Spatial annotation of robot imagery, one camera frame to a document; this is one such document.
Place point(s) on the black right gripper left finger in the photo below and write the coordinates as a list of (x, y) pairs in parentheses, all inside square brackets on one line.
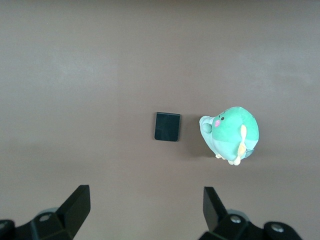
[(72, 212)]

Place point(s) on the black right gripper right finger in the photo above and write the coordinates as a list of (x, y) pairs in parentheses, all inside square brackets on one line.
[(217, 217)]

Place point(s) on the black phone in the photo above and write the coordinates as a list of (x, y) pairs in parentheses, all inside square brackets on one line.
[(167, 127)]

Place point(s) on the green dinosaur plush toy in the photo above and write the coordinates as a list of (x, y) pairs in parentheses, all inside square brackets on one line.
[(230, 127)]

